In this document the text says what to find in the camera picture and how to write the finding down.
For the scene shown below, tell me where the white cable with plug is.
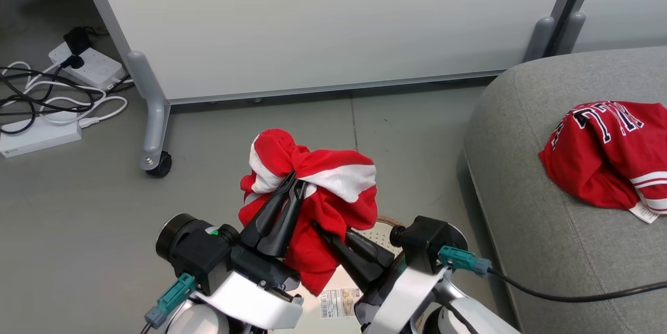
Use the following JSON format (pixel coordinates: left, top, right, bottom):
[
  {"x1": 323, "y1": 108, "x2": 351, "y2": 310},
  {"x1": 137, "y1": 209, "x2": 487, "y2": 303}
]
[{"x1": 42, "y1": 95, "x2": 129, "y2": 129}]

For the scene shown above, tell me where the long white power strip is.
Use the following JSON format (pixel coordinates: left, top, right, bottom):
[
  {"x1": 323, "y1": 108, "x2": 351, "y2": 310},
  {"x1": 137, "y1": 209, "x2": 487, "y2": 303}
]
[{"x1": 0, "y1": 115, "x2": 83, "y2": 158}]

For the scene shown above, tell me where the black right camera cable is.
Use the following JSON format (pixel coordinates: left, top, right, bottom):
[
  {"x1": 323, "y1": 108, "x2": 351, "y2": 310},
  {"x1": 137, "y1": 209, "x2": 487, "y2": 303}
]
[{"x1": 487, "y1": 266, "x2": 667, "y2": 304}]

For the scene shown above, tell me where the large white partition panel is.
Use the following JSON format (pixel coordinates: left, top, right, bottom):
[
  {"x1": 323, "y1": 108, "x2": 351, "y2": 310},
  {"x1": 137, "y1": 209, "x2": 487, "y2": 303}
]
[{"x1": 72, "y1": 0, "x2": 589, "y2": 105}]

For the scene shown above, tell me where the teal right camera connector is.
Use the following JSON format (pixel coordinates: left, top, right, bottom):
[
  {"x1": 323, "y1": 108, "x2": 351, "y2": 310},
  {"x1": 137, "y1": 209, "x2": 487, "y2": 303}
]
[{"x1": 438, "y1": 245, "x2": 493, "y2": 279}]

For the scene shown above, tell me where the white perforated laundry basket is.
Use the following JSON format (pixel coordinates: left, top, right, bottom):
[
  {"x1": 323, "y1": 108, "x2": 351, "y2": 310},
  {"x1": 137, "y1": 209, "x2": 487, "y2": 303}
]
[{"x1": 271, "y1": 214, "x2": 420, "y2": 334}]

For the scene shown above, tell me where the grey fabric sofa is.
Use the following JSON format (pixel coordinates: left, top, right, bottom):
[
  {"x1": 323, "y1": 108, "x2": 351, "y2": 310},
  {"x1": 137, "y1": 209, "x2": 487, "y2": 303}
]
[{"x1": 463, "y1": 45, "x2": 667, "y2": 334}]

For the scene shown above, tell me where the red white striped garment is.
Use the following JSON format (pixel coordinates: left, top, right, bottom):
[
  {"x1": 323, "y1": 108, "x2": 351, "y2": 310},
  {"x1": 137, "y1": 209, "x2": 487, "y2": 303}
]
[{"x1": 238, "y1": 128, "x2": 379, "y2": 297}]

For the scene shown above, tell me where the teal left camera connector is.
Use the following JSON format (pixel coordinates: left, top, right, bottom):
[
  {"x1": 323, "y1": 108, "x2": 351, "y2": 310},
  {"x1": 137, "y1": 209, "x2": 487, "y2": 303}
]
[{"x1": 144, "y1": 273, "x2": 197, "y2": 330}]

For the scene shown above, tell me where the square white power strip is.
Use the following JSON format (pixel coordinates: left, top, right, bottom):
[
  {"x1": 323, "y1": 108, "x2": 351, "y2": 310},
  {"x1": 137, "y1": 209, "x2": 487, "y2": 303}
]
[{"x1": 48, "y1": 42, "x2": 127, "y2": 91}]

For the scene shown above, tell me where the white barcode label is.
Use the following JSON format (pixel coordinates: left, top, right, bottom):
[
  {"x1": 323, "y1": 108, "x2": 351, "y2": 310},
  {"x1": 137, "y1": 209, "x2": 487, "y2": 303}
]
[{"x1": 318, "y1": 287, "x2": 362, "y2": 319}]

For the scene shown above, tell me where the black plug adapter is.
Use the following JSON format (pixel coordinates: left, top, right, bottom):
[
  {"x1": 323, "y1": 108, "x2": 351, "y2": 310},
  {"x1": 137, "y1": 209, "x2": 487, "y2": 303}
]
[{"x1": 63, "y1": 27, "x2": 93, "y2": 56}]

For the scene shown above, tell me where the white floor cable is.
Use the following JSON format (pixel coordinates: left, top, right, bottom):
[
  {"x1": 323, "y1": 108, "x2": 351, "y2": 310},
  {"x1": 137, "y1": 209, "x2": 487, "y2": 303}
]
[{"x1": 0, "y1": 61, "x2": 107, "y2": 126}]

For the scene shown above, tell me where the narrow white partition panel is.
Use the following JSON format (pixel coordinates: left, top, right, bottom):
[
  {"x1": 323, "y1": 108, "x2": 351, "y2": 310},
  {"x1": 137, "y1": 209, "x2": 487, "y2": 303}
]
[{"x1": 560, "y1": 0, "x2": 667, "y2": 56}]

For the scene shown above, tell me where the grey partition foot with caster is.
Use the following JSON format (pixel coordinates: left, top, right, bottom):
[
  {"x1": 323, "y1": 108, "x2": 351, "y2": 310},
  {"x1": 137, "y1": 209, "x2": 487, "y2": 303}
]
[{"x1": 126, "y1": 51, "x2": 173, "y2": 178}]

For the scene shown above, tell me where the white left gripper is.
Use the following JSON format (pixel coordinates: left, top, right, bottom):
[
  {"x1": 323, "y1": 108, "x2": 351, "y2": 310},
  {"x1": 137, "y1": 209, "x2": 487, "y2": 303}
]
[{"x1": 195, "y1": 170, "x2": 308, "y2": 331}]

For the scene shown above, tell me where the black floor cable bundle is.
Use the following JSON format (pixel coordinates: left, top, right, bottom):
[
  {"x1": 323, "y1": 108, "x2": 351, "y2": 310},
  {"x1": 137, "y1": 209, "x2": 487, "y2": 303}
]
[{"x1": 0, "y1": 66, "x2": 105, "y2": 135}]

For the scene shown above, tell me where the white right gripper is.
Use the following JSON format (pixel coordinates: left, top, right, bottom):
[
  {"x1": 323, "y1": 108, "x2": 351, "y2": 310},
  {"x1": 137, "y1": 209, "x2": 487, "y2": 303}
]
[{"x1": 312, "y1": 222, "x2": 449, "y2": 334}]

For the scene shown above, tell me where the red jersey with navy lettering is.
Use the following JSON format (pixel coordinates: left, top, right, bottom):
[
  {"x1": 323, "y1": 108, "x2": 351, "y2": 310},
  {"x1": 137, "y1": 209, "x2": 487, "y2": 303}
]
[{"x1": 538, "y1": 100, "x2": 667, "y2": 225}]

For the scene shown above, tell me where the teal camera connector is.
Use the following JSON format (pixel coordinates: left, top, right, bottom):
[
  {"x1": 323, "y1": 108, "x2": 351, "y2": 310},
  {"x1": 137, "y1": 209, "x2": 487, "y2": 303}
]
[
  {"x1": 144, "y1": 273, "x2": 197, "y2": 330},
  {"x1": 438, "y1": 245, "x2": 493, "y2": 279}
]

